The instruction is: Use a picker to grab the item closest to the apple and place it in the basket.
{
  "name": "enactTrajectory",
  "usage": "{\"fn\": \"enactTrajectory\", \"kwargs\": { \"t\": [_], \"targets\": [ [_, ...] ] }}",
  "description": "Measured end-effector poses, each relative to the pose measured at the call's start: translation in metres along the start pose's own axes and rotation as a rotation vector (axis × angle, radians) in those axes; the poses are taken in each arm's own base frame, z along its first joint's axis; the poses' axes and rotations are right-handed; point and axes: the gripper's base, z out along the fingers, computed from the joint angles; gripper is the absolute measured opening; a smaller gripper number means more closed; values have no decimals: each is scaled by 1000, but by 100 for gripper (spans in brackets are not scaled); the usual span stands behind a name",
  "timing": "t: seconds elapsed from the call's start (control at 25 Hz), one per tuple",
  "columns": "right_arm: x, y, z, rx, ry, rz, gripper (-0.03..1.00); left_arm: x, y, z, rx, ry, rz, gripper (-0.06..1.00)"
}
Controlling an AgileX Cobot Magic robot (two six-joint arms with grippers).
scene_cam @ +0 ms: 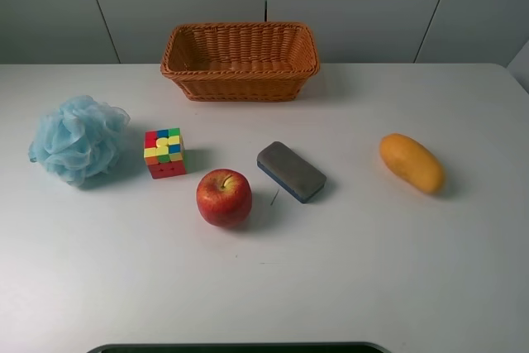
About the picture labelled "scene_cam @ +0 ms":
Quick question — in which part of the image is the red apple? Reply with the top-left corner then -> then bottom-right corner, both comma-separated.
196,169 -> 252,228

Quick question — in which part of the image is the grey blue whiteboard eraser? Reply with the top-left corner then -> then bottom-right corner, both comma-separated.
256,141 -> 326,203

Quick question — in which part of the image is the yellow orange mango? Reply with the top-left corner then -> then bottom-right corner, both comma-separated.
379,133 -> 446,194

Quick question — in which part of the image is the orange wicker basket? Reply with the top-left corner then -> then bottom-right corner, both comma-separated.
160,21 -> 320,102

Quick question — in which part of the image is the multicoloured puzzle cube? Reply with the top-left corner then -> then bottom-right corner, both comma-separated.
143,127 -> 187,179

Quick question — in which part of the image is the blue mesh bath loofah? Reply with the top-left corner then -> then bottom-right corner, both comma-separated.
28,96 -> 130,187

